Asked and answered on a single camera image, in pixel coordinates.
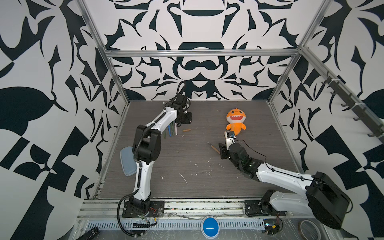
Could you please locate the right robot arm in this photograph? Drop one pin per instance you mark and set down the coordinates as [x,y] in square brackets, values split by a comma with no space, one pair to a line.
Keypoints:
[315,195]

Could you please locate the black device bottom left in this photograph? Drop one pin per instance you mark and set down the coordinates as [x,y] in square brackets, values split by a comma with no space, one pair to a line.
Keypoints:
[90,235]

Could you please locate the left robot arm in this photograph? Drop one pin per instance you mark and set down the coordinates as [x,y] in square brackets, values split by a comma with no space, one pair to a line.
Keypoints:
[147,148]

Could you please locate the white cable duct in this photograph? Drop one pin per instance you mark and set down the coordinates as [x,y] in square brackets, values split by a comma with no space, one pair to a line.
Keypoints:
[185,224]

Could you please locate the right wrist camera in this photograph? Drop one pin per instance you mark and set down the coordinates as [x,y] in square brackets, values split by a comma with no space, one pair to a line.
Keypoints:
[230,138]

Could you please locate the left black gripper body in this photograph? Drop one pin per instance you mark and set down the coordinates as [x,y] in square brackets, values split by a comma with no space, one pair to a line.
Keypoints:
[186,118]

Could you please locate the black hook rail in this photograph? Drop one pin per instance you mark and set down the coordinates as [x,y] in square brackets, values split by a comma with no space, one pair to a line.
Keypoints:
[361,110]

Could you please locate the grey blue pencil case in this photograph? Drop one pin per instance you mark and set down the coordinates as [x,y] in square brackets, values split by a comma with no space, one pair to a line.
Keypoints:
[129,166]

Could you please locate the tape roll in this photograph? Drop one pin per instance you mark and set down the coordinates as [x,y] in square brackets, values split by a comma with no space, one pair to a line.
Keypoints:
[308,230]

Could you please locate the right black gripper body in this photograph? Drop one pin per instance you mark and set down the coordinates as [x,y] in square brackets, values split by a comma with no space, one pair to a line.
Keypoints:
[226,154]

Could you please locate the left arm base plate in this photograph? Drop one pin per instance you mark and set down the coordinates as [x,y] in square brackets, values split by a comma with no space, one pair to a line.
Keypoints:
[150,209]

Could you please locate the orange shark plush toy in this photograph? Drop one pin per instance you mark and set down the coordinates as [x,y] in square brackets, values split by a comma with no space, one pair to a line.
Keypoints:
[236,118]

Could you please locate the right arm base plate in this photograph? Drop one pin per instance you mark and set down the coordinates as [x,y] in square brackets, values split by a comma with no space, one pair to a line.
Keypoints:
[259,208]

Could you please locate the blue round button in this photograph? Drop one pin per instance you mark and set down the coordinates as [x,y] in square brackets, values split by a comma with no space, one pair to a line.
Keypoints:
[210,227]

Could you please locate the blue pen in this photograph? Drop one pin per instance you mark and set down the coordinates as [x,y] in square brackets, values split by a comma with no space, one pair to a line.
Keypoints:
[169,130]

